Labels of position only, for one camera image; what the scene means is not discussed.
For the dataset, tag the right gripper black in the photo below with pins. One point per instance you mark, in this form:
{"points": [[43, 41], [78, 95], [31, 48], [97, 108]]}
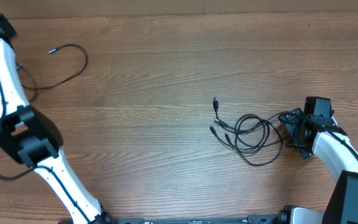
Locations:
{"points": [[291, 123]]}

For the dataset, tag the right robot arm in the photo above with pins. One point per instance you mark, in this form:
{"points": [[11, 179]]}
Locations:
{"points": [[333, 147]]}

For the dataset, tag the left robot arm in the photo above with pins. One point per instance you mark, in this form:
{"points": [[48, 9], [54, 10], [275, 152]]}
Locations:
{"points": [[30, 138]]}

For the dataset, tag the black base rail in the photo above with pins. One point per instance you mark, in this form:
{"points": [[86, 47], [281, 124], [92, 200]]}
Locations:
{"points": [[250, 219]]}

